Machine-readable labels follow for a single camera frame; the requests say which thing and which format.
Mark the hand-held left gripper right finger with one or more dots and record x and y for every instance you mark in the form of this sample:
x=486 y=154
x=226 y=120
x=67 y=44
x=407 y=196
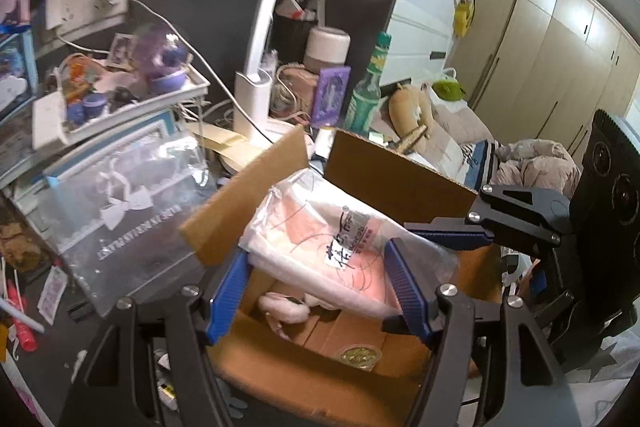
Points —
x=405 y=292

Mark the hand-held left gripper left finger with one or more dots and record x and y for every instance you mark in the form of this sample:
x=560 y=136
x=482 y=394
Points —
x=227 y=302

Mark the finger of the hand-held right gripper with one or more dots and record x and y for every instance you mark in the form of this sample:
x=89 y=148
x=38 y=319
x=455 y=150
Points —
x=440 y=225
x=450 y=241

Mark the small pink plush toy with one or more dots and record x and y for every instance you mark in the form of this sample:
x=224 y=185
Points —
x=285 y=309

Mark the brown cardboard box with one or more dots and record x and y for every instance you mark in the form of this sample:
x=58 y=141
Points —
x=400 y=177

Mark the small round green container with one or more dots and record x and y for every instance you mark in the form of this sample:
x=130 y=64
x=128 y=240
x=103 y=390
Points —
x=357 y=355

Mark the pink packet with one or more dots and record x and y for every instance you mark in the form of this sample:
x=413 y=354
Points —
x=320 y=247

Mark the pink quilt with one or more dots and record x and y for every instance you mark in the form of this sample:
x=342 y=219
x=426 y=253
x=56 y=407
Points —
x=530 y=162

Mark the gold textured stick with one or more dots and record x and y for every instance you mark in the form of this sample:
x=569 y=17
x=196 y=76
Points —
x=415 y=139

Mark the brown plush dog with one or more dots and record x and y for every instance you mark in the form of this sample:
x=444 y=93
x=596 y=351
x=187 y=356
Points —
x=405 y=107

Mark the clear bag with white bow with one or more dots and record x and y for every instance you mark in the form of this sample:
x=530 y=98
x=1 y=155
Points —
x=125 y=217

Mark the green plush toy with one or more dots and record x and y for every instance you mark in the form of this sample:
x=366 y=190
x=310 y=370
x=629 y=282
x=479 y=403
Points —
x=450 y=89

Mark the green glass bottle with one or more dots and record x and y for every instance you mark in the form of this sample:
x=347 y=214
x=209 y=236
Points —
x=362 y=102

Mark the brown paper envelope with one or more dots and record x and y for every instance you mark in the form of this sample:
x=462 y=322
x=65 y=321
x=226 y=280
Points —
x=225 y=142

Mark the beige wardrobe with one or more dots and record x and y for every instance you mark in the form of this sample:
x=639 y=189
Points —
x=550 y=57

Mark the purple printed box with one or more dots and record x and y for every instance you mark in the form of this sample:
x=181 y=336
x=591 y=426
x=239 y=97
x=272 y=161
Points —
x=330 y=97

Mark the small flat packet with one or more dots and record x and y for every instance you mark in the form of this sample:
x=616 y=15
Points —
x=51 y=294

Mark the blue framed picture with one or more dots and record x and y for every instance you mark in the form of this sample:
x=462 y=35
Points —
x=150 y=127

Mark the clear glass cup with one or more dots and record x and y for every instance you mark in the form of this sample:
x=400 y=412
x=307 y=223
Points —
x=300 y=87

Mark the pink-red bottle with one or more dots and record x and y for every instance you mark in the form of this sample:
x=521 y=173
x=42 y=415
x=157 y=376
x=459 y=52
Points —
x=26 y=337

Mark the white tumbler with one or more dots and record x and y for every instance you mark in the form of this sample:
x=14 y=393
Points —
x=327 y=49

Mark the yellow plush toy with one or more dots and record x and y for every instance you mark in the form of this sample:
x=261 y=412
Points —
x=464 y=14

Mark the white desk shelf riser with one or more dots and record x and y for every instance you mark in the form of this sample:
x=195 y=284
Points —
x=197 y=82

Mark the black pen holder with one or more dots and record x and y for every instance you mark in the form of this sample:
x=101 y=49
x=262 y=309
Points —
x=290 y=37

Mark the blue round jar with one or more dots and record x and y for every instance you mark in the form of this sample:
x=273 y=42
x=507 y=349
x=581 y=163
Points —
x=90 y=104

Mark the purple dome figure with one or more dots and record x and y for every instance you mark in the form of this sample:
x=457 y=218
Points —
x=165 y=57

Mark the white desk lamp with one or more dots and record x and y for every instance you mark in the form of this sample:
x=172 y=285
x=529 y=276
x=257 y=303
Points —
x=262 y=27

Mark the orange-haired figure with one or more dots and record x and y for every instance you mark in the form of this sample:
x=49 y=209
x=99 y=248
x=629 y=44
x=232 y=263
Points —
x=80 y=74

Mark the small photo card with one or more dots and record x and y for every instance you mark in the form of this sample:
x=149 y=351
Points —
x=121 y=49

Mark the blue character box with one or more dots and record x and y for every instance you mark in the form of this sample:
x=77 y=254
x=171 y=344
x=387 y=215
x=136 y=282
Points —
x=15 y=77

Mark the white plug-in charger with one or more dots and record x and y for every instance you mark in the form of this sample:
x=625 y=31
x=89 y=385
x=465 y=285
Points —
x=54 y=12

